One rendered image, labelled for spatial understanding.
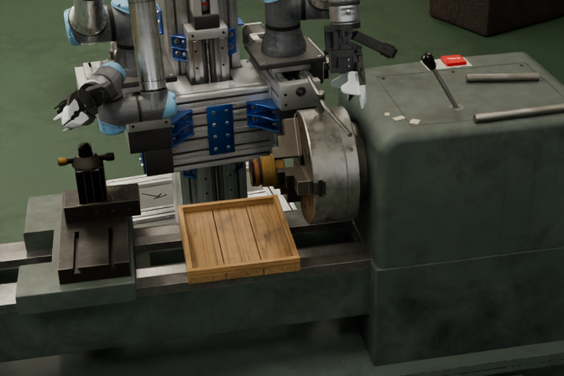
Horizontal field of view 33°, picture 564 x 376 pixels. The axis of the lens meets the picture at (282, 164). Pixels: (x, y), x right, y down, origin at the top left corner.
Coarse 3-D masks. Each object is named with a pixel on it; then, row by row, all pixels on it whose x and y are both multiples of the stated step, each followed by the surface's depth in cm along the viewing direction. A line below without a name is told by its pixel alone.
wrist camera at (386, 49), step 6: (354, 30) 231; (354, 36) 229; (360, 36) 228; (366, 36) 229; (360, 42) 229; (366, 42) 229; (372, 42) 229; (378, 42) 229; (372, 48) 229; (378, 48) 230; (384, 48) 230; (390, 48) 230; (384, 54) 230; (390, 54) 230
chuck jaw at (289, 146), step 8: (288, 120) 261; (296, 120) 261; (288, 128) 261; (296, 128) 261; (280, 136) 260; (288, 136) 260; (296, 136) 261; (280, 144) 260; (288, 144) 260; (296, 144) 260; (272, 152) 260; (280, 152) 260; (288, 152) 260; (296, 152) 260
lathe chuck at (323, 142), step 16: (304, 112) 256; (304, 128) 252; (320, 128) 250; (336, 128) 250; (304, 144) 255; (320, 144) 247; (336, 144) 248; (304, 160) 266; (320, 160) 246; (336, 160) 247; (320, 176) 247; (336, 176) 247; (336, 192) 249; (304, 208) 266; (320, 208) 251; (336, 208) 252
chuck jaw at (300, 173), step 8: (280, 168) 257; (288, 168) 257; (296, 168) 257; (304, 168) 256; (280, 176) 255; (288, 176) 252; (296, 176) 251; (304, 176) 251; (280, 184) 256; (288, 184) 253; (296, 184) 249; (304, 184) 249; (312, 184) 249; (320, 184) 248; (296, 192) 251; (304, 192) 250; (312, 192) 251; (320, 192) 249
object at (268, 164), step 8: (256, 160) 258; (264, 160) 257; (272, 160) 257; (280, 160) 259; (248, 168) 263; (256, 168) 256; (264, 168) 256; (272, 168) 256; (256, 176) 256; (264, 176) 256; (272, 176) 257; (256, 184) 258; (264, 184) 258; (272, 184) 258
